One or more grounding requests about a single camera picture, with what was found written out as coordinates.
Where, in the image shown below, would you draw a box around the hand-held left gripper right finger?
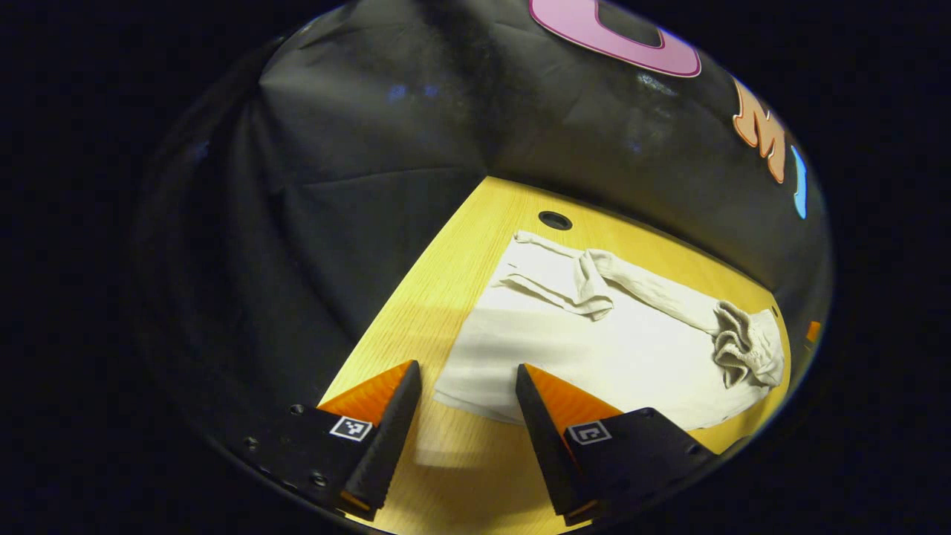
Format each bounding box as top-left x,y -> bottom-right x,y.
516,363 -> 719,527

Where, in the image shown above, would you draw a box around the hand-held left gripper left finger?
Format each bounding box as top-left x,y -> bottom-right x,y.
242,360 -> 422,521

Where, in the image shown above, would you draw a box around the white jeans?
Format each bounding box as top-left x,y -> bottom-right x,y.
433,230 -> 787,432

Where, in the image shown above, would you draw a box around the black backdrop cloth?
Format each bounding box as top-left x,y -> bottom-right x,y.
134,0 -> 833,447

